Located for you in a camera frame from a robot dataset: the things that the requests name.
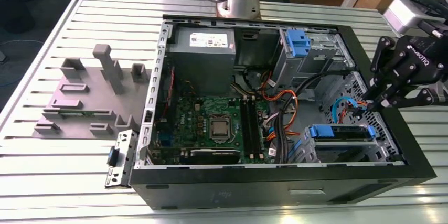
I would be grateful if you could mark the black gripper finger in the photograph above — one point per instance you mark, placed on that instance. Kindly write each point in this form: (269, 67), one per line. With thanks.
(377, 58)
(420, 98)

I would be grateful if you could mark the hard disk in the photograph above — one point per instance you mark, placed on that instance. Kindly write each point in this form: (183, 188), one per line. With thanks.
(320, 131)

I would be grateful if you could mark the silver disk bay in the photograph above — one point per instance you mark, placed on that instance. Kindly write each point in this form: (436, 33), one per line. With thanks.
(344, 142)

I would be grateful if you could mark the blue drive latch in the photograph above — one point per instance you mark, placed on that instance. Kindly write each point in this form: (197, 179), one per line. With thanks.
(297, 37)

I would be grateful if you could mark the silver drive cage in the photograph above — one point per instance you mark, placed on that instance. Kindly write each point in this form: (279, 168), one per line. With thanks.
(291, 69)

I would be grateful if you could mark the black RAM slot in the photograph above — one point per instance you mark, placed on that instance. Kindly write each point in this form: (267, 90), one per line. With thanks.
(255, 124)
(247, 124)

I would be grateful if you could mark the CPU socket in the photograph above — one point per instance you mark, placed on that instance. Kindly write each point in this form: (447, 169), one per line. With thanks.
(221, 116)

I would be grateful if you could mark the grey power supply unit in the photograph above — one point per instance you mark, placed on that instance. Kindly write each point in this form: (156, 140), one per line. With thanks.
(203, 72)

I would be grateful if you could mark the silver CPU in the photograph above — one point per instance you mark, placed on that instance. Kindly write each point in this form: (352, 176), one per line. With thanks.
(220, 128)

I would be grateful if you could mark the green motherboard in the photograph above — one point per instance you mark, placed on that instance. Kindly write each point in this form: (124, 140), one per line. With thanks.
(191, 108)

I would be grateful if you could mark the black graphics card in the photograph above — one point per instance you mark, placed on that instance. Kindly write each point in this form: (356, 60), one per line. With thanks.
(213, 155)

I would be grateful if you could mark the black open PC case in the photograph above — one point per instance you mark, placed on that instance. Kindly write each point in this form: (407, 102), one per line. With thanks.
(244, 190)

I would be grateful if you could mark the grey parts rack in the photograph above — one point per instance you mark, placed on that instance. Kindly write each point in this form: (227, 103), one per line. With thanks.
(95, 95)

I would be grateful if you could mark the blue monitor plug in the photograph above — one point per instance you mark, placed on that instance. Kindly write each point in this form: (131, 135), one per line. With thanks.
(112, 155)

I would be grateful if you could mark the green RAM stick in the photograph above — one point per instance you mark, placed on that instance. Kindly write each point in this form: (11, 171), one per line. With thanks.
(75, 114)

